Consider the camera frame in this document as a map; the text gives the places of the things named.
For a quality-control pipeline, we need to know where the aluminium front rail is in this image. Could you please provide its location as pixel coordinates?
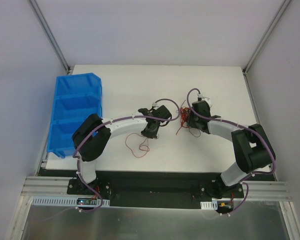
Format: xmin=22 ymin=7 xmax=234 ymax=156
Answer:
xmin=21 ymin=176 xmax=292 ymax=202

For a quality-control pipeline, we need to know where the left aluminium corner post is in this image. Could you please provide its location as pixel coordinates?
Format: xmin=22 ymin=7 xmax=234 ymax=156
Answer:
xmin=27 ymin=0 xmax=71 ymax=75

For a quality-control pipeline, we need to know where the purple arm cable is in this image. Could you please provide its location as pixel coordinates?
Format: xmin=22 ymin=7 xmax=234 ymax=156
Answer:
xmin=186 ymin=87 xmax=277 ymax=218
xmin=72 ymin=98 xmax=181 ymax=213

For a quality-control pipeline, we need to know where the red black wire bundle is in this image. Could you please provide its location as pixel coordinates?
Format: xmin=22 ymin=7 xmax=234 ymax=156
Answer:
xmin=175 ymin=100 xmax=203 ymax=139

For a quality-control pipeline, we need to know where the white cable duct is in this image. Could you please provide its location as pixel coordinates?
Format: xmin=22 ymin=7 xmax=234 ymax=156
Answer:
xmin=32 ymin=196 xmax=110 ymax=208
xmin=200 ymin=200 xmax=218 ymax=211

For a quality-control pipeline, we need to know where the aluminium corner post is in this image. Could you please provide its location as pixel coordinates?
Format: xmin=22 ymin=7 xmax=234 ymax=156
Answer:
xmin=27 ymin=0 xmax=71 ymax=75
xmin=241 ymin=0 xmax=293 ymax=75

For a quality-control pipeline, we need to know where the left white cable duct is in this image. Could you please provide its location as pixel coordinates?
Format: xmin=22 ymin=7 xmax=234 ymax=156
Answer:
xmin=32 ymin=196 xmax=110 ymax=208

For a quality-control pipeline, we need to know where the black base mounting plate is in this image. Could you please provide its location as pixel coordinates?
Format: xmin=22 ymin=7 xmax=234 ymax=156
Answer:
xmin=39 ymin=169 xmax=244 ymax=209

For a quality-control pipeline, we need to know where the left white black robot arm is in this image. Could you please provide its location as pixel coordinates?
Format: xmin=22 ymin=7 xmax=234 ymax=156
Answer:
xmin=72 ymin=105 xmax=172 ymax=195

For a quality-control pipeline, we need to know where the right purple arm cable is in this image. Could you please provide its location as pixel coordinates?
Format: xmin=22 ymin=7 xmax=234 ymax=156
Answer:
xmin=186 ymin=87 xmax=277 ymax=218

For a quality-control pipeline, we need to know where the blue plastic compartment bin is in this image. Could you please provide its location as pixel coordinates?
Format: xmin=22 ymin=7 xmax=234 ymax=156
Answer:
xmin=47 ymin=73 xmax=103 ymax=159

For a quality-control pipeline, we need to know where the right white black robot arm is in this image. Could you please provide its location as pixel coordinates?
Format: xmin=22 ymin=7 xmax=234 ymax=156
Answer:
xmin=187 ymin=99 xmax=276 ymax=198

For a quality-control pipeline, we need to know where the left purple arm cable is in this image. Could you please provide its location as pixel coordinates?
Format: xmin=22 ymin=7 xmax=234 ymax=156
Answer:
xmin=72 ymin=98 xmax=181 ymax=213

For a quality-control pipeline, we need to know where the right white cable duct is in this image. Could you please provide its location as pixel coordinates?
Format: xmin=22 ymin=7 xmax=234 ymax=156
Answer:
xmin=200 ymin=200 xmax=218 ymax=211

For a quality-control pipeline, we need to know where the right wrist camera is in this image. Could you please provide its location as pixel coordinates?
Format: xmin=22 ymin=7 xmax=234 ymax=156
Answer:
xmin=197 ymin=94 xmax=212 ymax=107

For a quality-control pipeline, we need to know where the right aluminium corner post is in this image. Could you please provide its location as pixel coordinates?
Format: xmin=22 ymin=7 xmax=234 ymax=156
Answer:
xmin=241 ymin=0 xmax=293 ymax=75

